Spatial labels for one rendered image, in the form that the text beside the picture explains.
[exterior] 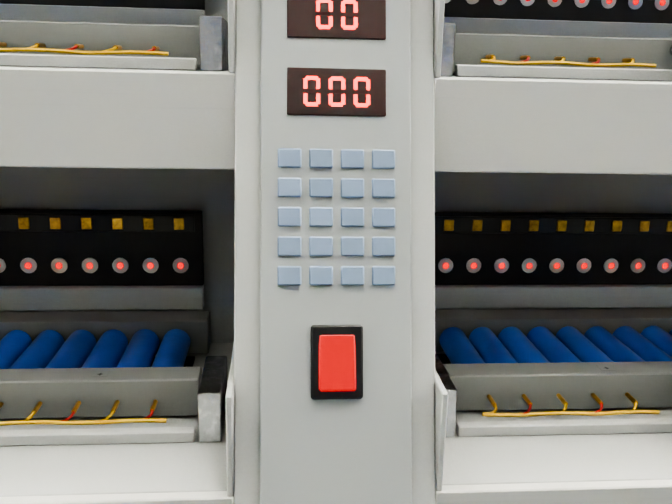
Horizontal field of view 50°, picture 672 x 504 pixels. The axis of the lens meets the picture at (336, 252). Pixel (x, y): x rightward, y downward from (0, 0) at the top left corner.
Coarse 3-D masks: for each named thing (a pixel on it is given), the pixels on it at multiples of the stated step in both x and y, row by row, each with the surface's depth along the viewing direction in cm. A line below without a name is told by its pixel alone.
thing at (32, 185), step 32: (224, 0) 53; (0, 192) 52; (32, 192) 52; (64, 192) 52; (96, 192) 52; (128, 192) 53; (160, 192) 53; (192, 192) 53; (224, 192) 53; (448, 192) 55; (480, 192) 55; (512, 192) 55; (544, 192) 55; (576, 192) 55; (608, 192) 56; (640, 192) 56; (224, 224) 53; (224, 256) 53; (224, 288) 53; (224, 320) 53
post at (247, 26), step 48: (240, 0) 34; (432, 0) 34; (240, 48) 33; (432, 48) 34; (240, 96) 33; (432, 96) 34; (240, 144) 33; (432, 144) 34; (240, 192) 33; (432, 192) 34; (240, 240) 33; (432, 240) 34; (240, 288) 33; (432, 288) 34; (240, 336) 33; (432, 336) 34; (240, 384) 33; (432, 384) 34; (240, 432) 33; (432, 432) 34; (240, 480) 33; (432, 480) 34
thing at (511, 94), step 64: (448, 0) 52; (512, 0) 53; (576, 0) 53; (640, 0) 53; (448, 64) 39; (512, 64) 40; (576, 64) 40; (640, 64) 41; (448, 128) 35; (512, 128) 35; (576, 128) 35; (640, 128) 36
